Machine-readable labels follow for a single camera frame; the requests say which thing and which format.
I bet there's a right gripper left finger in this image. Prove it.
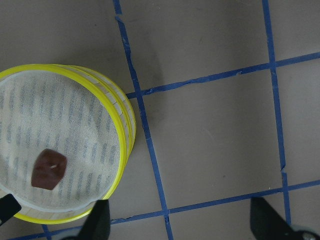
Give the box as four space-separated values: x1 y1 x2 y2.
75 200 111 240

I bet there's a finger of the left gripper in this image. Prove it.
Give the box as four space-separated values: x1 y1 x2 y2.
0 194 22 226

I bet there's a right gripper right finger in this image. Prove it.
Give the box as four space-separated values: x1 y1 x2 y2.
249 197 300 240

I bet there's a brown bun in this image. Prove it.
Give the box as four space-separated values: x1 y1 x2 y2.
31 149 68 191

